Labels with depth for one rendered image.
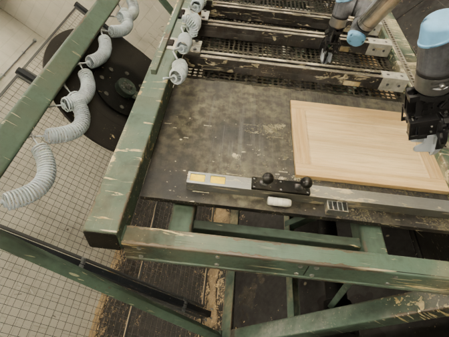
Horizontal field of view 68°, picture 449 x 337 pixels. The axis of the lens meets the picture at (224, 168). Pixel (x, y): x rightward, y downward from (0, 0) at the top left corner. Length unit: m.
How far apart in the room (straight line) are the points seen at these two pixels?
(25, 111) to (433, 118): 1.34
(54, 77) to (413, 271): 1.53
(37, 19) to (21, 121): 6.52
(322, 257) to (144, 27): 6.47
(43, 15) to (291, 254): 7.25
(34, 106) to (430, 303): 1.64
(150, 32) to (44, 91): 5.65
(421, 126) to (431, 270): 0.48
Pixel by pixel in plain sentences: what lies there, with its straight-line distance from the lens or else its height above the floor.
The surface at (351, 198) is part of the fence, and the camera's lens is 1.22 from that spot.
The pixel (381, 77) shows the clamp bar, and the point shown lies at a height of 1.03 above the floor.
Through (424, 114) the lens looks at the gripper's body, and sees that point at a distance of 0.87.
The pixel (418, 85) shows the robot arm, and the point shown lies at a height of 1.58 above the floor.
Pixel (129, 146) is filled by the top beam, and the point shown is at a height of 1.84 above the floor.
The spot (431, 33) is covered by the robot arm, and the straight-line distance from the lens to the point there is 0.74.
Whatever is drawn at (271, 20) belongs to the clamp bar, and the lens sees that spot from 2.18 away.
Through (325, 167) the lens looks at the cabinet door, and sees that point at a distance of 1.30.
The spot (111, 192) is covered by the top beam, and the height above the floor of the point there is 1.84.
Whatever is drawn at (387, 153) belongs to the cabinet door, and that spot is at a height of 1.04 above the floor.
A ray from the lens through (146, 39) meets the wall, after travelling 7.24.
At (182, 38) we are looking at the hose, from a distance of 1.50.
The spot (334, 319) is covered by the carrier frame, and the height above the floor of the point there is 0.79.
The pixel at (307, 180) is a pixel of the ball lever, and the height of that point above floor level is 1.42.
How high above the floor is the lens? 2.11
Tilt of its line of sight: 29 degrees down
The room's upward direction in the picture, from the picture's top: 56 degrees counter-clockwise
